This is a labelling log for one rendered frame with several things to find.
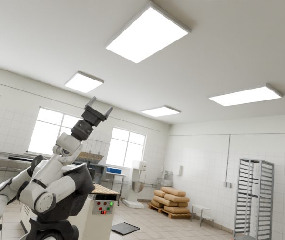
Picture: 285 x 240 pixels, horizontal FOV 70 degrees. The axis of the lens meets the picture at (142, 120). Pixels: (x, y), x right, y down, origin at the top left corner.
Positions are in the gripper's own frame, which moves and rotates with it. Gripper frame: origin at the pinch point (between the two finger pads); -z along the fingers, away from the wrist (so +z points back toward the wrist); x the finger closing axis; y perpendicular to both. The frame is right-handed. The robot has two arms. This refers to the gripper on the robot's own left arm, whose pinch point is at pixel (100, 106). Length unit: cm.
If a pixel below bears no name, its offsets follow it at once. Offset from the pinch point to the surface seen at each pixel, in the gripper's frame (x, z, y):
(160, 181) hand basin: -16, -20, 661
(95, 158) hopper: 62, 29, 204
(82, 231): 3, 93, 141
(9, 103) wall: 395, 43, 347
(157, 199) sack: -40, 34, 562
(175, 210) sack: -98, 30, 529
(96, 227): -5, 85, 149
